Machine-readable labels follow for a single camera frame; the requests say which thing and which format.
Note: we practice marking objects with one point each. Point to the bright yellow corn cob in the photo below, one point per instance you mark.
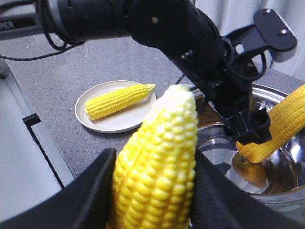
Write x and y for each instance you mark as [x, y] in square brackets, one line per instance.
[153, 180]

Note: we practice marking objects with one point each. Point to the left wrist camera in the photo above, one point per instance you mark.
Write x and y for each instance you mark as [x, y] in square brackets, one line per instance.
[268, 32]

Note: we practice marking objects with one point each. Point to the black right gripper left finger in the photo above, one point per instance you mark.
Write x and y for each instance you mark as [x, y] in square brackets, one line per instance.
[84, 204]

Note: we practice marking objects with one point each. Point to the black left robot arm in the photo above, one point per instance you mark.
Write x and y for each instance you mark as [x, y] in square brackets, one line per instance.
[183, 33]

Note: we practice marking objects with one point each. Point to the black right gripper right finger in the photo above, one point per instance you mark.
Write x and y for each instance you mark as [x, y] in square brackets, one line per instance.
[220, 204]

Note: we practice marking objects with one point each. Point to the light green electric cooking pot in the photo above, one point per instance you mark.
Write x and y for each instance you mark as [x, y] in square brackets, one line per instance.
[272, 172]

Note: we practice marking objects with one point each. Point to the orange-yellow corn cob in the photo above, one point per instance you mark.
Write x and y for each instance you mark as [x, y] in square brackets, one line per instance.
[287, 119]

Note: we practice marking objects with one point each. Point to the white round plate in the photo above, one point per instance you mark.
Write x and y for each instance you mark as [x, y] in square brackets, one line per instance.
[120, 121]

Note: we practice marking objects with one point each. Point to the pale yellow corn cob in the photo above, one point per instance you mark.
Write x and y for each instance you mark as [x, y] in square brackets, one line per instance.
[107, 104]

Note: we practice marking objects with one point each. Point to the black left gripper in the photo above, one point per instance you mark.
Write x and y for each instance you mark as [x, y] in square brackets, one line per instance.
[209, 63]

